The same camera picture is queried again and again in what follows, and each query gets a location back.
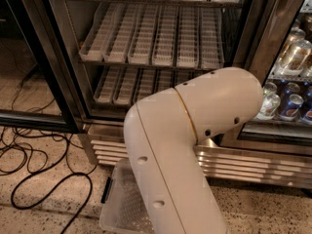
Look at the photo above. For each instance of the gold beverage can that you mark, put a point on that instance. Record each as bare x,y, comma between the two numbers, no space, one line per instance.
294,57
294,35

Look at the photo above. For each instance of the clear plastic storage bin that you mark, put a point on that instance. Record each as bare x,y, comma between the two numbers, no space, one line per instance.
124,211

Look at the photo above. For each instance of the open glass fridge door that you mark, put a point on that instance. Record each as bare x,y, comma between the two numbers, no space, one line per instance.
36,87

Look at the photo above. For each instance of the bottom shelf white tray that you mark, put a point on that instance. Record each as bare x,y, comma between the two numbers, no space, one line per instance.
145,86
182,76
107,85
164,80
126,86

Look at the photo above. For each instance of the stainless steel fridge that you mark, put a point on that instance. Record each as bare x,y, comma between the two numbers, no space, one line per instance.
73,19

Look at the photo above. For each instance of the closed glass fridge door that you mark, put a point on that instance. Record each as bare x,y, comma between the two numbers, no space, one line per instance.
282,133

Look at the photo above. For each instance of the black bin handle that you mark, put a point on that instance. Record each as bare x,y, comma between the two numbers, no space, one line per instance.
106,190

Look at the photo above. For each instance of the silver soda can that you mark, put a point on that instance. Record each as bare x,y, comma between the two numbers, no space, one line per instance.
269,106

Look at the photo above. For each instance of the blue pepsi can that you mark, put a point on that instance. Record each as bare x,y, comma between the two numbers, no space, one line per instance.
289,107
305,115

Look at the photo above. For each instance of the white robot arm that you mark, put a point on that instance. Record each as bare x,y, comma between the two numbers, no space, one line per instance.
160,132

